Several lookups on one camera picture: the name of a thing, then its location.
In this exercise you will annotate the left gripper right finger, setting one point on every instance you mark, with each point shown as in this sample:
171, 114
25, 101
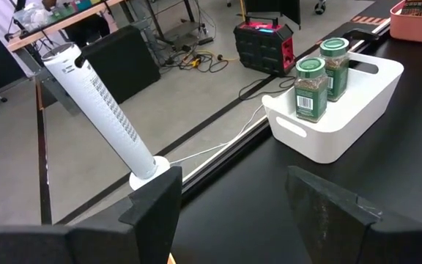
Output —
328, 220

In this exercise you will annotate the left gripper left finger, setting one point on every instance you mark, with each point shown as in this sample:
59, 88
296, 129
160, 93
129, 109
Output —
156, 220

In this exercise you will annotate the green lid herb jar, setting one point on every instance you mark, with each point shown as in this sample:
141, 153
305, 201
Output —
335, 69
310, 91

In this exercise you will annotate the black table mat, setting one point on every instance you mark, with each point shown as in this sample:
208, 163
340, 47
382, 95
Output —
379, 176

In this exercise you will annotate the white plastic bin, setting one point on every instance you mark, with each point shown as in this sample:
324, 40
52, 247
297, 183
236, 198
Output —
343, 124

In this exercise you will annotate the white tower fan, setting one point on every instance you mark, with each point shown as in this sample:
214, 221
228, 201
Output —
101, 106

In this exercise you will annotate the black padded case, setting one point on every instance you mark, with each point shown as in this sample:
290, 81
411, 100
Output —
123, 62

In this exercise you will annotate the red black power station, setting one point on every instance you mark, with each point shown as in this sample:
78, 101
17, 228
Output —
262, 47

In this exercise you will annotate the black table clamp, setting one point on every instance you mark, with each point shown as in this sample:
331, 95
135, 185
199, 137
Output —
359, 34

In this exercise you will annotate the metal rack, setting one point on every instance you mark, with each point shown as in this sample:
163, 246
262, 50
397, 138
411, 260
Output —
174, 29

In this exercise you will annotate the orange plastic bin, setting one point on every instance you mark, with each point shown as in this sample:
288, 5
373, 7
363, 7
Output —
416, 29

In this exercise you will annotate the black caster wheel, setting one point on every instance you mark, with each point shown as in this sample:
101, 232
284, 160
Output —
320, 6

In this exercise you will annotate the black panel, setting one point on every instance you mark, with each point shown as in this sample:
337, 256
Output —
273, 11

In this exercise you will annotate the wooden desk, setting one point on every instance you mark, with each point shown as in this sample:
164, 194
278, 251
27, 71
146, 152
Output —
61, 23

